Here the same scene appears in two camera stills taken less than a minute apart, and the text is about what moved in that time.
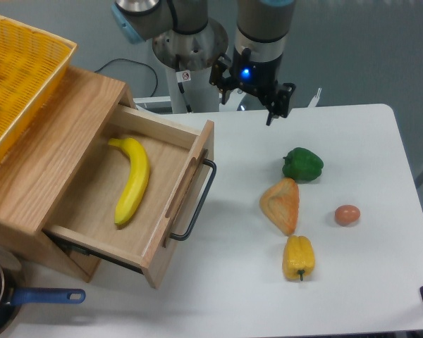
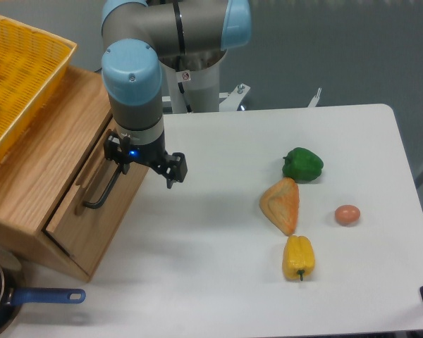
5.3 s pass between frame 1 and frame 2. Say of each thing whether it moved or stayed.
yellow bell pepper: stayed
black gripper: moved
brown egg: stayed
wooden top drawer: moved
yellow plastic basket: stayed
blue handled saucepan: stayed
